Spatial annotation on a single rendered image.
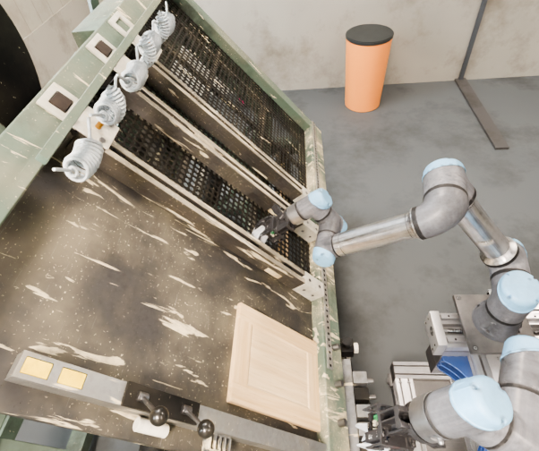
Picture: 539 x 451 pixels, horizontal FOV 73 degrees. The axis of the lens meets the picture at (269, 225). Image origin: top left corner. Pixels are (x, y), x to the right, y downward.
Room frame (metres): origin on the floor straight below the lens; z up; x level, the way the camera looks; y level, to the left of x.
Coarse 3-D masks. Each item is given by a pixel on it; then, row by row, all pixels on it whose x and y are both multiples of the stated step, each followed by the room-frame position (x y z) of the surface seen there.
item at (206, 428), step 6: (186, 408) 0.28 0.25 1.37; (186, 414) 0.27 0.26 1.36; (192, 414) 0.26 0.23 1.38; (198, 420) 0.25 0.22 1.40; (204, 420) 0.24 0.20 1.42; (198, 426) 0.23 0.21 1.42; (204, 426) 0.22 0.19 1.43; (210, 426) 0.22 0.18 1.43; (198, 432) 0.22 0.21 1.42; (204, 432) 0.21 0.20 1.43; (210, 432) 0.21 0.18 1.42
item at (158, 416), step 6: (138, 396) 0.29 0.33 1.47; (144, 396) 0.29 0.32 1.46; (144, 402) 0.28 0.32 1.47; (150, 408) 0.26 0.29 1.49; (156, 408) 0.24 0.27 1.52; (162, 408) 0.24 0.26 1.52; (150, 414) 0.23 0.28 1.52; (156, 414) 0.23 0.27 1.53; (162, 414) 0.23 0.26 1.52; (168, 414) 0.23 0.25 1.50; (150, 420) 0.23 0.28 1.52; (156, 420) 0.22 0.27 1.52; (162, 420) 0.22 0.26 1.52; (156, 426) 0.22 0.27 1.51
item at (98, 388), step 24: (24, 360) 0.33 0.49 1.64; (48, 360) 0.33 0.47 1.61; (24, 384) 0.29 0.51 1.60; (48, 384) 0.29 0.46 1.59; (96, 384) 0.31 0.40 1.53; (120, 384) 0.32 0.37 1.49; (120, 408) 0.28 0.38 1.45; (216, 432) 0.25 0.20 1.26; (240, 432) 0.26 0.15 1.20; (264, 432) 0.27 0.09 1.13; (288, 432) 0.28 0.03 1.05
